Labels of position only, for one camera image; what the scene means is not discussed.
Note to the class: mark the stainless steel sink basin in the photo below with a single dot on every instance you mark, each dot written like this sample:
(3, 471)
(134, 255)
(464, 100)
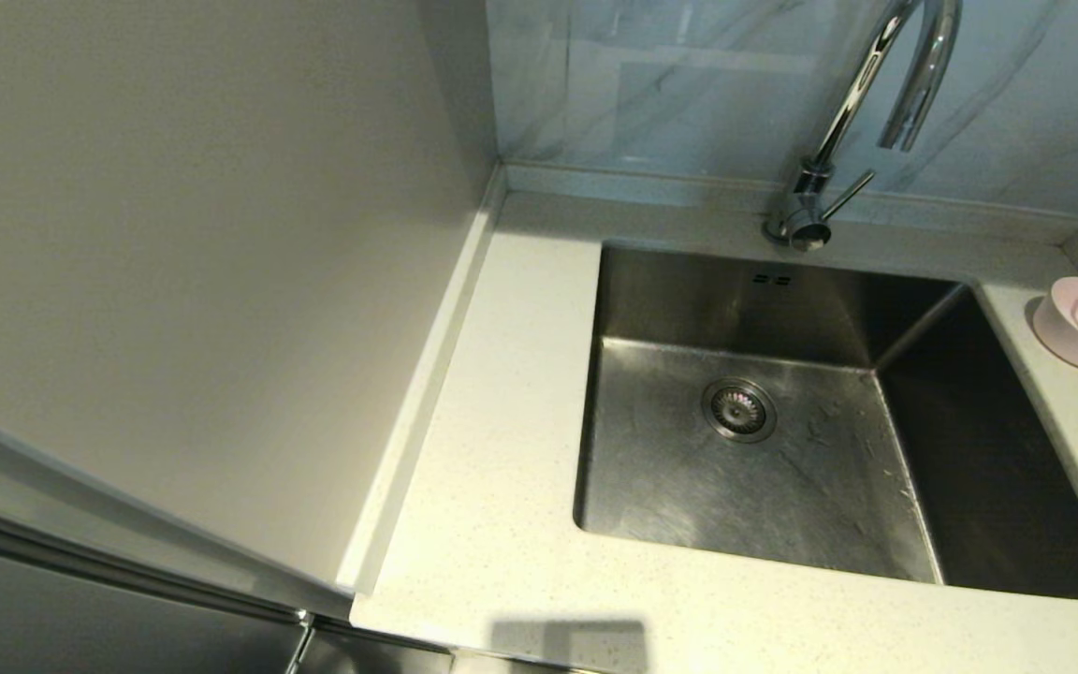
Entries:
(651, 468)

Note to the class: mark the round metal drain strainer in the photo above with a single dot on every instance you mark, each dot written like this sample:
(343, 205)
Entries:
(738, 409)

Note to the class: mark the chrome gooseneck faucet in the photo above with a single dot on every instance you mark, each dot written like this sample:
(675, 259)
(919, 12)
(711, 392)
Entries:
(816, 185)

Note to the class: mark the dark grey cabinet front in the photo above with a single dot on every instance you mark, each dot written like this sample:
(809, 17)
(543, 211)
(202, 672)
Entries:
(80, 608)

